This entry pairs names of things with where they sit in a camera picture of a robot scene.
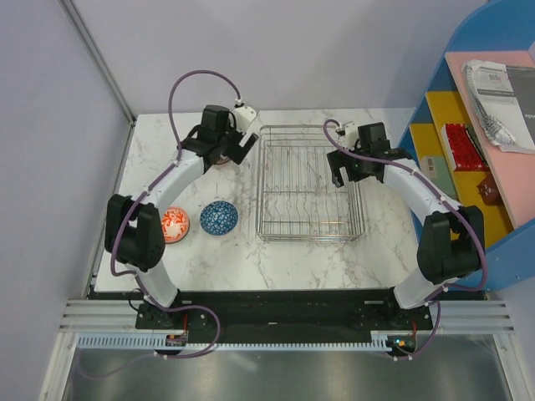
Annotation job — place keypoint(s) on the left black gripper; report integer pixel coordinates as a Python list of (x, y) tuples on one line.
[(238, 134)]

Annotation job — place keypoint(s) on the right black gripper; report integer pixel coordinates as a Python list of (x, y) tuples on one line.
[(338, 159)]

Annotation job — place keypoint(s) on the leaf pattern bowl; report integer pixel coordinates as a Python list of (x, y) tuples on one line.
[(221, 160)]

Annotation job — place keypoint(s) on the metal wire dish rack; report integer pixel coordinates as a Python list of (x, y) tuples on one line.
[(296, 199)]

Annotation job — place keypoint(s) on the blue triangle pattern bowl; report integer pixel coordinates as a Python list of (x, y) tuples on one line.
[(219, 218)]

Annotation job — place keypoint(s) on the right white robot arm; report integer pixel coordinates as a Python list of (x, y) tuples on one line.
[(451, 253)]

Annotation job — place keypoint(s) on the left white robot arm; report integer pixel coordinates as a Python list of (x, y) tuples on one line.
[(133, 235)]

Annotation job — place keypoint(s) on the pale green box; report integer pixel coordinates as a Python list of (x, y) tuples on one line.
[(436, 170)]

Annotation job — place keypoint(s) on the orange floral bowl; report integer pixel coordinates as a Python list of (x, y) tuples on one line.
[(175, 225)]

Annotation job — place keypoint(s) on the red patterned box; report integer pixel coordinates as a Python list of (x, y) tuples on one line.
[(462, 148)]

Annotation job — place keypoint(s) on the blue wooden shelf unit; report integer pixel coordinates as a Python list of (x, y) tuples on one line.
[(500, 32)]

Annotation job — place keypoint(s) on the brown small toy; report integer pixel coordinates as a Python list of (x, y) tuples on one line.
[(489, 192)]

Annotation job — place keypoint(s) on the spiral bound booklet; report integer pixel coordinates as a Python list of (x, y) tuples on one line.
[(502, 97)]

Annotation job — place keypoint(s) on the aluminium corner profile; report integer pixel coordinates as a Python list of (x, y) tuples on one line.
[(80, 27)]

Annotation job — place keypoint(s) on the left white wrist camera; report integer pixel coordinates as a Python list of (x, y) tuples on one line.
[(244, 115)]

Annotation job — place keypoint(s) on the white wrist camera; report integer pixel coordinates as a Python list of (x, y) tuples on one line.
[(244, 115), (348, 134)]

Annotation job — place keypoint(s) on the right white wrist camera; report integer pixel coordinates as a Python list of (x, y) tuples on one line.
[(348, 134)]

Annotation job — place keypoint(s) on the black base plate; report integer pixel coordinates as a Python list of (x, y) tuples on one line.
[(285, 315)]

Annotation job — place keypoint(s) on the aluminium rail frame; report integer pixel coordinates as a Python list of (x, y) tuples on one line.
[(457, 317)]

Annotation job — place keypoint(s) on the white cable duct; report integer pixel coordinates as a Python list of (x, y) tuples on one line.
[(166, 342)]

